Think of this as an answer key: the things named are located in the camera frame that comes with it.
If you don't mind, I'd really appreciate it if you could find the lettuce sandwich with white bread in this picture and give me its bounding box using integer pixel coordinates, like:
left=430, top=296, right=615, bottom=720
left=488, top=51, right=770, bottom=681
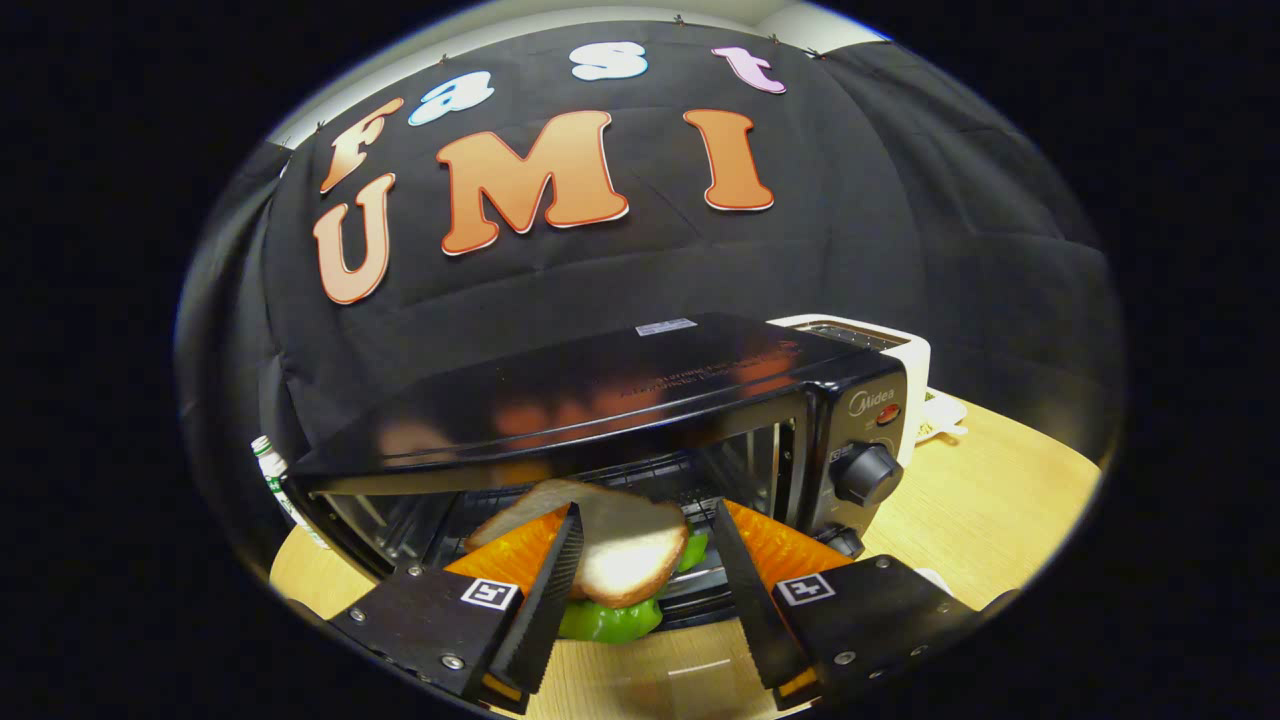
left=465, top=478, right=711, bottom=643

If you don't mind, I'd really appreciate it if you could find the small white dish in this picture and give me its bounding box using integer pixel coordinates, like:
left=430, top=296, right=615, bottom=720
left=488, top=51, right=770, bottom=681
left=915, top=388, right=969, bottom=444

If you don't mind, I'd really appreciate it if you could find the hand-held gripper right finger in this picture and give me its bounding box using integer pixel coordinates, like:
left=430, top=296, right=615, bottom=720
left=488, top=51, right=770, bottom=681
left=712, top=498, right=1021, bottom=711

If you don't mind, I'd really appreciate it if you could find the black toaster oven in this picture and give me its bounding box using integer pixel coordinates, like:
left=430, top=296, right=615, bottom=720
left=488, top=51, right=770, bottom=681
left=283, top=312, right=911, bottom=631

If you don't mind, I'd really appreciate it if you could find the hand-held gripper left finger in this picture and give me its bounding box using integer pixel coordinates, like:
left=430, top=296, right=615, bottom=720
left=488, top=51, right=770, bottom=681
left=330, top=503, right=586, bottom=715

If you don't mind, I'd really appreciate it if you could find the black backdrop cloth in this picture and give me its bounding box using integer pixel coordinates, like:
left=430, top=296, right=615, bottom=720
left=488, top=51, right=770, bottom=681
left=175, top=20, right=1126, bottom=561

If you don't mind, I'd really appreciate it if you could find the white bottle with green label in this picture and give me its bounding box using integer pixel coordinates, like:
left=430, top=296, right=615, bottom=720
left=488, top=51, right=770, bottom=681
left=250, top=435, right=331, bottom=551

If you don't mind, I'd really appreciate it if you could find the white bread toaster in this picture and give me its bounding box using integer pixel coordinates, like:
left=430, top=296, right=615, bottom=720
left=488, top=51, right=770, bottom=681
left=768, top=313, right=933, bottom=471

